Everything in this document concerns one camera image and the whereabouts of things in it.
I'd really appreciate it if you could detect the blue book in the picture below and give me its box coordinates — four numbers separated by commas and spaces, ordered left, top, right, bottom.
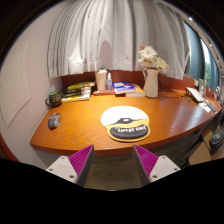
112, 81, 137, 95

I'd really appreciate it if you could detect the black cable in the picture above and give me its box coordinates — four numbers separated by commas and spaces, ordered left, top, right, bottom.
159, 87, 183, 100

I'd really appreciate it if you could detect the black grey computer mouse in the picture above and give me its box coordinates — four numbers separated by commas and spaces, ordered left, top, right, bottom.
47, 112, 63, 131

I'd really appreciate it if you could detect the beige tumbler with lid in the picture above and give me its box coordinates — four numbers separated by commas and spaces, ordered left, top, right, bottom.
95, 68, 108, 92

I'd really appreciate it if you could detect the white yellow black mouse pad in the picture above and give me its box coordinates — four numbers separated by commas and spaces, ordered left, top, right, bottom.
100, 105, 152, 143

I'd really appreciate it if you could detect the white jug vase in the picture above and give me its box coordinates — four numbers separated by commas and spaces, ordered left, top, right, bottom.
142, 67, 161, 99

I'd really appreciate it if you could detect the dark mug with green inside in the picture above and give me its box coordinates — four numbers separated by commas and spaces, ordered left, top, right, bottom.
45, 90, 63, 109

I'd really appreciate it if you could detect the yellow and white book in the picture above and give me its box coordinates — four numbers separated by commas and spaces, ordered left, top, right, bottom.
61, 93, 92, 103

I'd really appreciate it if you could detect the clear spray bottle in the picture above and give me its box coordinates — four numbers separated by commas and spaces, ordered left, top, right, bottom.
105, 72, 114, 92

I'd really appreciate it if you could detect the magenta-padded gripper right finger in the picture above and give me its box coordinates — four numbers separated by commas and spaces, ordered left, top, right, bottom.
132, 144, 182, 187

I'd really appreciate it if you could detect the orange book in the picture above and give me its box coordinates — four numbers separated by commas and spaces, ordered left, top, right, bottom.
125, 83, 146, 98

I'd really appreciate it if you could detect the white pleated curtain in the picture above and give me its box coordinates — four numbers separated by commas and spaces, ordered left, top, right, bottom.
47, 0, 192, 81

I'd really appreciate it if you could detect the reddish brown book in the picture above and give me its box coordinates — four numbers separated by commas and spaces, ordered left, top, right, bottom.
92, 88, 116, 97

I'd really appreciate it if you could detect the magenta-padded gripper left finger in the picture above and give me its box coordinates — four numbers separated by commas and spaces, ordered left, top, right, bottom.
45, 144, 96, 188

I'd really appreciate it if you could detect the white flower bouquet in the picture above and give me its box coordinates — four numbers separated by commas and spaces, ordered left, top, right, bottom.
137, 45, 170, 74

